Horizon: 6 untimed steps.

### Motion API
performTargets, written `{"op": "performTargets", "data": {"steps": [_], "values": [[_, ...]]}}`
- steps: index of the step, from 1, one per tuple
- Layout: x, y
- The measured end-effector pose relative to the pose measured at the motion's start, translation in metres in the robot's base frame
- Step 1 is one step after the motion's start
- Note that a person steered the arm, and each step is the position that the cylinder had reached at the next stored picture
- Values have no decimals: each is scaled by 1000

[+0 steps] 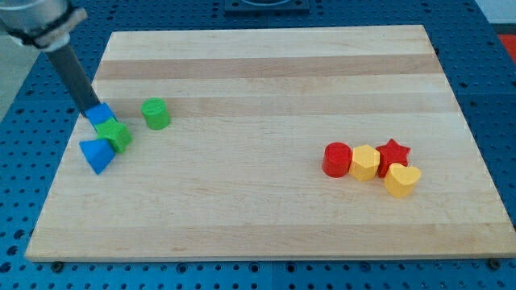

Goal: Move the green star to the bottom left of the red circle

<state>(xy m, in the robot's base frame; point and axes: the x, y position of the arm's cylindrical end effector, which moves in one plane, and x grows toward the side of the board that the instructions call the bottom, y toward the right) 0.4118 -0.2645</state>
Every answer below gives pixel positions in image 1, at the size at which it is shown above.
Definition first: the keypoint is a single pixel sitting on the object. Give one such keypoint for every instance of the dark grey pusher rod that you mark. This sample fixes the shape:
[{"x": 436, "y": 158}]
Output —
[{"x": 68, "y": 67}]

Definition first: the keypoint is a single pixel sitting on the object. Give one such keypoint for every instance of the green star block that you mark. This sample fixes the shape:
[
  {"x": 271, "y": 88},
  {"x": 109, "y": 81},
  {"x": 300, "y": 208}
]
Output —
[{"x": 116, "y": 133}]

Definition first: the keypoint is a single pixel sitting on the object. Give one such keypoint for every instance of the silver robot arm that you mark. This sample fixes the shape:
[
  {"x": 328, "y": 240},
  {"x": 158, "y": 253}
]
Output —
[{"x": 47, "y": 26}]

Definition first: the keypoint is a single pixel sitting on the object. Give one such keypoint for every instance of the red star block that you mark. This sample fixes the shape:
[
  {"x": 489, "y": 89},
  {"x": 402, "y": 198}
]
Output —
[{"x": 392, "y": 153}]

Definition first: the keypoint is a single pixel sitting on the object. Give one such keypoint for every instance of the blue cube block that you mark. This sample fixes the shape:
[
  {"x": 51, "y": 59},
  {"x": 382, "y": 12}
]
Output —
[{"x": 99, "y": 113}]

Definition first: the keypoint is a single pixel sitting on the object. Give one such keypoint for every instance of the blue triangle block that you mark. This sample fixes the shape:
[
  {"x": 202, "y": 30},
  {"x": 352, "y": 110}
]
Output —
[{"x": 98, "y": 153}]

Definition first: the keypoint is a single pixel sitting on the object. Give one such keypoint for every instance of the green cylinder block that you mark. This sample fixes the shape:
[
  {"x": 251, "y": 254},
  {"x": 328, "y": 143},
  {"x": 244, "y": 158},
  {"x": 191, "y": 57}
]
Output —
[{"x": 155, "y": 113}]

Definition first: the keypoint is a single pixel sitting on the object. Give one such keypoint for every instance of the dark mounting plate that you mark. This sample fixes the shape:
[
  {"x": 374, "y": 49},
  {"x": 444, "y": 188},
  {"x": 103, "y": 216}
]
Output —
[{"x": 238, "y": 7}]

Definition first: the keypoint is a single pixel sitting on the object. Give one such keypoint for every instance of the wooden board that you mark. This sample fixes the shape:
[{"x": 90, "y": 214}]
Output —
[{"x": 237, "y": 174}]

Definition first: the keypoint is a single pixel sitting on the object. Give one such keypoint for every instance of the red cylinder block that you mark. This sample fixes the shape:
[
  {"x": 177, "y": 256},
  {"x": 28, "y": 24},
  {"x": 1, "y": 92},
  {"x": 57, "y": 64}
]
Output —
[{"x": 336, "y": 159}]

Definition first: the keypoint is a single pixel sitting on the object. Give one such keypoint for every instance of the yellow hexagon block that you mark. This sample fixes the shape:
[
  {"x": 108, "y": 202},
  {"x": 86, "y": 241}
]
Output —
[{"x": 365, "y": 162}]

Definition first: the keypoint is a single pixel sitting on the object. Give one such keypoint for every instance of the yellow heart block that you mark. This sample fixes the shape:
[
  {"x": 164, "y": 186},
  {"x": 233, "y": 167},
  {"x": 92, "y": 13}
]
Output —
[{"x": 400, "y": 180}]

